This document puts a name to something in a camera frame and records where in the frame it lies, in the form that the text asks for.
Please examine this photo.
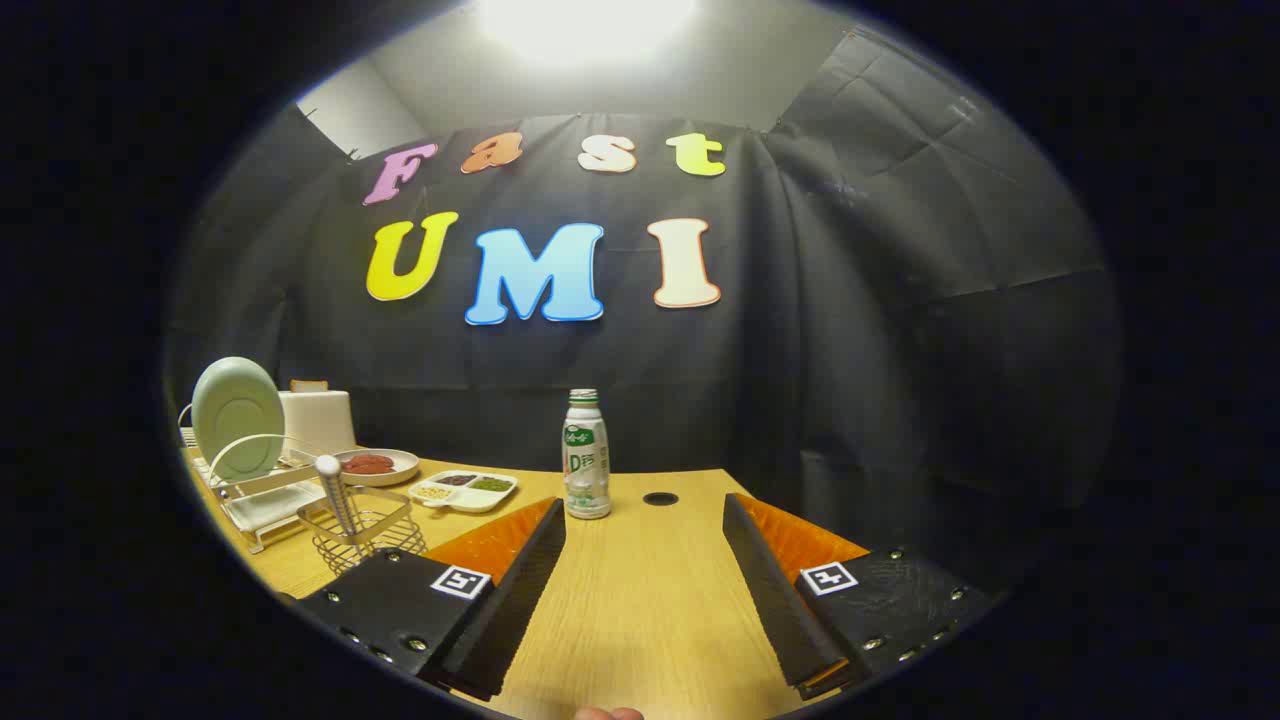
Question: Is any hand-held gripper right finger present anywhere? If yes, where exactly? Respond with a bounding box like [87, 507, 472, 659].
[722, 492, 996, 701]

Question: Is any white divided dish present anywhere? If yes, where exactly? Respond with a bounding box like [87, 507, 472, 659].
[408, 470, 519, 514]

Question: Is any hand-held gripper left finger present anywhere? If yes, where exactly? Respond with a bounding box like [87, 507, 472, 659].
[295, 497, 568, 703]

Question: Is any white drink bottle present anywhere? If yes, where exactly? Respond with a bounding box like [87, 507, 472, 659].
[562, 389, 612, 520]

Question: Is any white oval dish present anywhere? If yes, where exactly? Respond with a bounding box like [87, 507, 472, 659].
[333, 448, 421, 488]

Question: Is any checkered handle spoon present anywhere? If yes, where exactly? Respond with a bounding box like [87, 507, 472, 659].
[315, 455, 363, 541]

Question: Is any white wire dish rack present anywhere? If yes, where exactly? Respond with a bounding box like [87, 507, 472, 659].
[178, 400, 346, 554]

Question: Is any metal wire basket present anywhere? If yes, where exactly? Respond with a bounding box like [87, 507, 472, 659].
[297, 487, 429, 576]

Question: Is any white toaster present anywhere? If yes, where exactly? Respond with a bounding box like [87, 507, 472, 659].
[278, 390, 357, 463]

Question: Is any pale green plate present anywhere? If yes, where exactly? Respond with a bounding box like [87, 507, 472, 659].
[191, 357, 287, 483]

